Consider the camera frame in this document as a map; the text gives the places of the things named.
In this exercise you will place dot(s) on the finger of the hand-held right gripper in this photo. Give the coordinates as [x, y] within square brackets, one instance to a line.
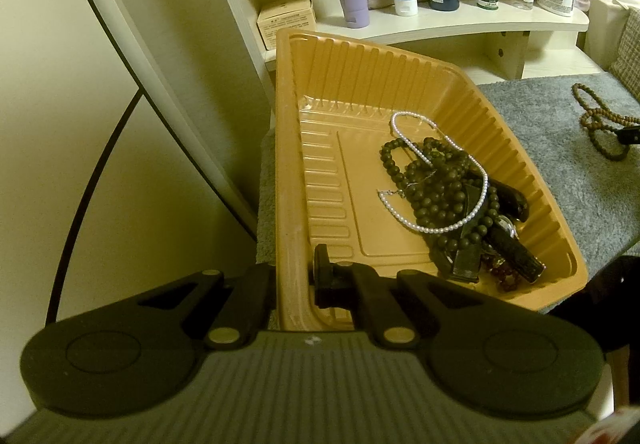
[631, 135]

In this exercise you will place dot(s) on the white wooden shelf unit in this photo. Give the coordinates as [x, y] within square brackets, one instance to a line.
[425, 21]

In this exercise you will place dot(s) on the dark clothing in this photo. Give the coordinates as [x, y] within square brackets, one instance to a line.
[615, 304]

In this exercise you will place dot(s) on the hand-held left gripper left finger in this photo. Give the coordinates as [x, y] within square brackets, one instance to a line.
[257, 289]

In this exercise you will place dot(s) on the beige cardboard box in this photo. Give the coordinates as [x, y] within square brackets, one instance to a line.
[285, 21]

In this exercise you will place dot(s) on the orange ribbed plastic tray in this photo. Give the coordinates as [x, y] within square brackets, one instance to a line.
[360, 204]

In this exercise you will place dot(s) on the grey fluffy mat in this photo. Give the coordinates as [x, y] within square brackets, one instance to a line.
[550, 163]

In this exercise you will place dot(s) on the cream upholstered furniture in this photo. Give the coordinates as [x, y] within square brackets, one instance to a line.
[602, 23]

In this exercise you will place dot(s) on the red white printed cloth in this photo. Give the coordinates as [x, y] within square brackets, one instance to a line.
[620, 431]

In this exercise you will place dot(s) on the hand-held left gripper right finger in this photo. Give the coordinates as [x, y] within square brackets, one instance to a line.
[324, 281]

